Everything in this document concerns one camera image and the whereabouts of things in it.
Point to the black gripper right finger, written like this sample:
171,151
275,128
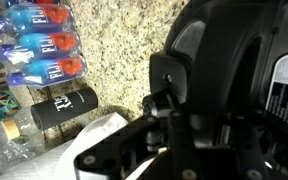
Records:
267,156

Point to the black bottle white print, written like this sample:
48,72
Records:
64,108

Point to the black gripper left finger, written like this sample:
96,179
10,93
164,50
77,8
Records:
127,150

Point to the clear jar cork lid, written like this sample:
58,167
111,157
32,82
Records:
12,130

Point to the black rice cooker lid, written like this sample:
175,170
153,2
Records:
217,66

